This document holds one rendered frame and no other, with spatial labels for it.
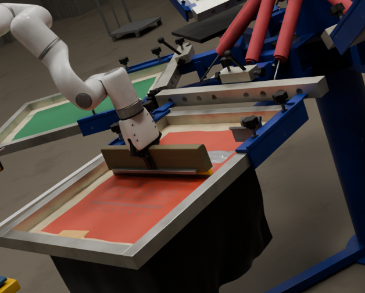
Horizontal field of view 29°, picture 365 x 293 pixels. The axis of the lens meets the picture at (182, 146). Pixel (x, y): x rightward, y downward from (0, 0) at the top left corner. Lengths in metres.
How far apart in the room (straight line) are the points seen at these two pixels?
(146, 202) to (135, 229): 0.15
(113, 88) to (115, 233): 0.41
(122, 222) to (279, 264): 1.50
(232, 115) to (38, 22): 0.68
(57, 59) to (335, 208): 1.97
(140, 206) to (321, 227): 1.65
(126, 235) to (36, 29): 0.63
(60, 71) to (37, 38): 0.12
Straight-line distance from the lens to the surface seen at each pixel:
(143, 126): 2.01
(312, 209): 3.63
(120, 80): 1.97
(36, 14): 2.05
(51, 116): 3.19
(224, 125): 2.28
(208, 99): 2.39
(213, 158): 2.04
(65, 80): 1.96
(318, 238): 3.38
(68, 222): 2.04
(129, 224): 1.87
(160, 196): 1.95
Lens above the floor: 1.72
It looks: 20 degrees down
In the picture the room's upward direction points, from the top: 21 degrees counter-clockwise
